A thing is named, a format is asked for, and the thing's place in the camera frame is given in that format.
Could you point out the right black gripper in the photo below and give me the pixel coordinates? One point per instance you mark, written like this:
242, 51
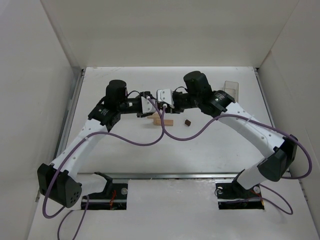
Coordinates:
175, 103

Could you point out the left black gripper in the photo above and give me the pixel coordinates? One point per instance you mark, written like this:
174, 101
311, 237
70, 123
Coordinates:
139, 105

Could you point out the clear plastic box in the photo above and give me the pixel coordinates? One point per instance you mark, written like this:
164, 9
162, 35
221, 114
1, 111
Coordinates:
232, 88

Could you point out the dark brown small block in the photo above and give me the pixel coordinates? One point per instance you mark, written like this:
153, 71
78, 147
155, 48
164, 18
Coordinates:
187, 122

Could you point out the thin wood block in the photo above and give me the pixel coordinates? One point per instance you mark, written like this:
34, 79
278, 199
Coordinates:
153, 116

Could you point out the large light wood block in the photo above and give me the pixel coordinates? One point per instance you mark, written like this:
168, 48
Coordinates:
166, 122

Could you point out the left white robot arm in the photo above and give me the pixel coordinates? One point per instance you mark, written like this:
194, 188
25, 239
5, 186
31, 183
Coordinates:
58, 180

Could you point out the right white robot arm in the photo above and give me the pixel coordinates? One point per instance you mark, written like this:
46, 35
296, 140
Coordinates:
278, 151

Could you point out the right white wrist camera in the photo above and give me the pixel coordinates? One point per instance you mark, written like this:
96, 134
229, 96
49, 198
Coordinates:
165, 96

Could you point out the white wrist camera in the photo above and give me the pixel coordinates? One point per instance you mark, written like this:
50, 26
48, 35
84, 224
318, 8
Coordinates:
165, 96
148, 105

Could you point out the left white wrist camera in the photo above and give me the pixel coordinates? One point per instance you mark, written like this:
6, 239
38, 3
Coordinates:
148, 105

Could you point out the aluminium left rail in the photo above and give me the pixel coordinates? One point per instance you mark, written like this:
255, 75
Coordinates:
69, 112

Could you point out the aluminium rail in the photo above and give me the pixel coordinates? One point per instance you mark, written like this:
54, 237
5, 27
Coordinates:
256, 72
69, 112
171, 176

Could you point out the aluminium right rail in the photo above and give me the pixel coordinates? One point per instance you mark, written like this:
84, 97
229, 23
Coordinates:
256, 72

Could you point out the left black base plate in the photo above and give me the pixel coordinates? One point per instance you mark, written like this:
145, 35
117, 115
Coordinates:
112, 199

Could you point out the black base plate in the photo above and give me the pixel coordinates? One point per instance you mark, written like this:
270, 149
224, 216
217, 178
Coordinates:
112, 199
232, 196

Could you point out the aluminium front rail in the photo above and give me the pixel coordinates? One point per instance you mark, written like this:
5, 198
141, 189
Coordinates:
171, 176

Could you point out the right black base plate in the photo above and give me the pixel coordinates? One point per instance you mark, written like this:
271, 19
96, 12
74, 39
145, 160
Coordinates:
232, 196

